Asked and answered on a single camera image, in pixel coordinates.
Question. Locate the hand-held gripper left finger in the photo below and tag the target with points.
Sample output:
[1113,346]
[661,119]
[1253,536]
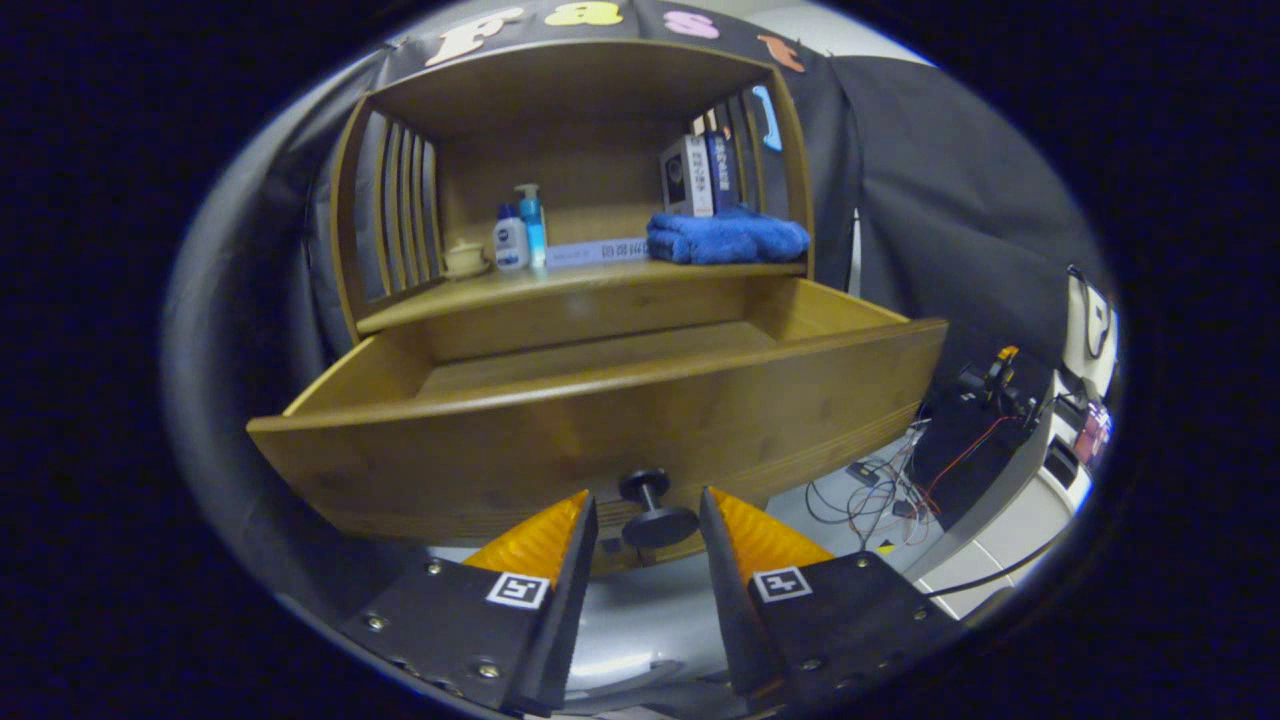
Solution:
[570,610]

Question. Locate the flat white book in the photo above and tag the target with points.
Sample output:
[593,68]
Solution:
[600,252]

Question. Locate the white table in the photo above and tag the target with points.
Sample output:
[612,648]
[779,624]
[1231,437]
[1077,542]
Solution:
[1020,530]

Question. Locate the blue pump bottle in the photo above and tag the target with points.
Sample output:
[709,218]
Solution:
[535,230]

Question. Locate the white bag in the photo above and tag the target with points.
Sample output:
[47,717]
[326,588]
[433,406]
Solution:
[1088,320]

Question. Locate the folded blue towel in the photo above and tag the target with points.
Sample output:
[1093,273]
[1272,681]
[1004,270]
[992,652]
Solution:
[730,238]

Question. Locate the upright dark blue book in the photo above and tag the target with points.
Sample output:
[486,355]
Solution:
[722,170]

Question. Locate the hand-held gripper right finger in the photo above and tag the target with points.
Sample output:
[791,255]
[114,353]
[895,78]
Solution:
[730,610]

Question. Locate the beige lidded teacup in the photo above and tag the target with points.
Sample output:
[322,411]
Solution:
[464,260]

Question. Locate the wooden cabinet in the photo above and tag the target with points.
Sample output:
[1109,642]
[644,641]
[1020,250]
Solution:
[580,100]

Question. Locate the black drawer knob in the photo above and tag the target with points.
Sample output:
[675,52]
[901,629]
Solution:
[655,520]

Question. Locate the black equipment with orange part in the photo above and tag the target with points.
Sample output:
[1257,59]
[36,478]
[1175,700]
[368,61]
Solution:
[975,440]

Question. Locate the upright grey white book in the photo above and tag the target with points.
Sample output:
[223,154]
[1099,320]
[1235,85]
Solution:
[685,180]

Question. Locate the light stand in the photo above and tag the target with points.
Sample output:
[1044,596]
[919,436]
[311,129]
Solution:
[855,255]

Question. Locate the white bottle with blue cap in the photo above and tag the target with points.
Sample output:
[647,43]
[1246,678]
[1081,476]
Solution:
[511,245]

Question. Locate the wooden countertop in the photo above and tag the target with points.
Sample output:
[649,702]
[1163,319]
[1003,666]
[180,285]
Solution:
[600,282]

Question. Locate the wooden drawer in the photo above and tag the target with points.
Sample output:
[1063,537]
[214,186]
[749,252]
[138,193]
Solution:
[560,440]

